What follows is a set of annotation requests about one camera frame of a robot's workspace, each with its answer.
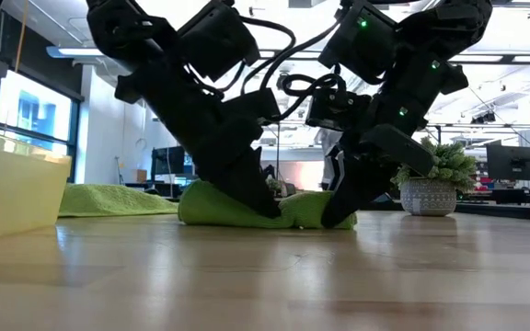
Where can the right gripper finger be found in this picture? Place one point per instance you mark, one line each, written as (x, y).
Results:
(371, 184)
(345, 193)

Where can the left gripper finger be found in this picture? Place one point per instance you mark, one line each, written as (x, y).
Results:
(258, 184)
(233, 177)

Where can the green microfiber towel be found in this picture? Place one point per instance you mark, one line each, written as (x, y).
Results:
(214, 207)
(113, 200)

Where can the yellow translucent plastic basket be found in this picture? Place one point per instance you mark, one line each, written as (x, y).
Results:
(16, 184)

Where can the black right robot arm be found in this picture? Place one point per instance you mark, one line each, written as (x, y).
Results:
(440, 27)

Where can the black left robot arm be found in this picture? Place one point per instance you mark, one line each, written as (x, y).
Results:
(127, 27)

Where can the small background potted plant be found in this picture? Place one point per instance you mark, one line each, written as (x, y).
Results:
(274, 186)

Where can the black computer monitor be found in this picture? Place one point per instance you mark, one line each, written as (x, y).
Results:
(513, 163)
(168, 161)

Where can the artificial green potted plant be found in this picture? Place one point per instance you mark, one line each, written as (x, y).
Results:
(430, 195)

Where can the brown cardboard box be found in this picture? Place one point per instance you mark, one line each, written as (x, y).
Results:
(141, 176)

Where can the black ceiling track light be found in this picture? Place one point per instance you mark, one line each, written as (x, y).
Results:
(483, 118)

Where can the long ceiling light strip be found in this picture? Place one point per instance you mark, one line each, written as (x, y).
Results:
(476, 58)

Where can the black framed window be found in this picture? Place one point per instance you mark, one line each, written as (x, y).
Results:
(35, 110)

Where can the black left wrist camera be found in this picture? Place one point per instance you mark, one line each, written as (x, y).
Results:
(256, 106)

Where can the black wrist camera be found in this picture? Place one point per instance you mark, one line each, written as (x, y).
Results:
(256, 106)
(334, 110)

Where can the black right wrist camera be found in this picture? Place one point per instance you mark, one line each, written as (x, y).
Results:
(334, 110)

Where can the black metal table frame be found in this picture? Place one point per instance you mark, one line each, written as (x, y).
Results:
(499, 211)

